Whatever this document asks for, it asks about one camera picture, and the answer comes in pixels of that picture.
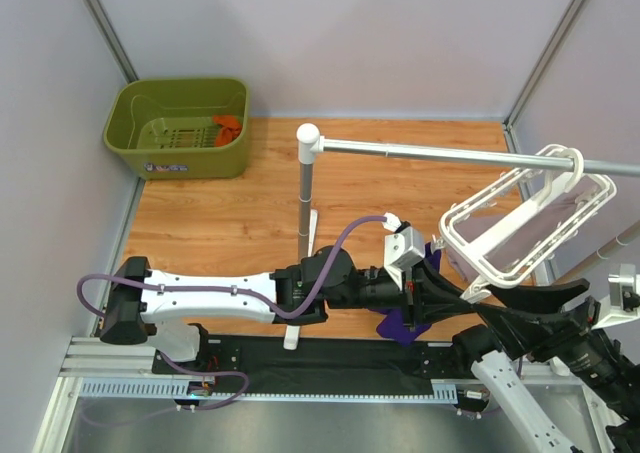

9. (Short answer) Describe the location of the orange sock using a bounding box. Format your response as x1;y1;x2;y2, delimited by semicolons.
212;115;243;147

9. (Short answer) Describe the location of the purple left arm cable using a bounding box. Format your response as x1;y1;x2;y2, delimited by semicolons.
75;214;401;412

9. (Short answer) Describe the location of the aluminium mounting rail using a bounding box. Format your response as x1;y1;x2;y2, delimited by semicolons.
59;336;586;403

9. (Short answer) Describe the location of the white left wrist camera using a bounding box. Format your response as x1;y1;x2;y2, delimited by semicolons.
383;212;426;285

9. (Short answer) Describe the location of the white and grey drying rack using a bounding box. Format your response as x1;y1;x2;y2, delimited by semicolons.
282;121;640;351

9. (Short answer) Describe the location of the beige rack pole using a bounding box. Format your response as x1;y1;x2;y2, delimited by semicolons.
556;221;640;284

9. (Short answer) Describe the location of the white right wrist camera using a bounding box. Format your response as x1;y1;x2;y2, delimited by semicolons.
592;264;639;329

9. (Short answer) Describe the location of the green plastic laundry basket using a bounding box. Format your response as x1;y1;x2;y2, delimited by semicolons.
103;77;250;180

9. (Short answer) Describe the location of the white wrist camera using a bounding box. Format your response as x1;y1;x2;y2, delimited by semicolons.
383;212;426;285
592;264;639;329

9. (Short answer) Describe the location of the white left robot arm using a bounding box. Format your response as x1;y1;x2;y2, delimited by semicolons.
100;247;473;362

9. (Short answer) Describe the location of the purple cloth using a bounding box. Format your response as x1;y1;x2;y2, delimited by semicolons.
373;243;442;346

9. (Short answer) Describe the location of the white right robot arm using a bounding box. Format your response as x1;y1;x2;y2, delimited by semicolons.
454;273;639;452

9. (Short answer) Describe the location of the white clip sock hanger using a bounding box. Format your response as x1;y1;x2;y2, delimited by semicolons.
431;144;617;303

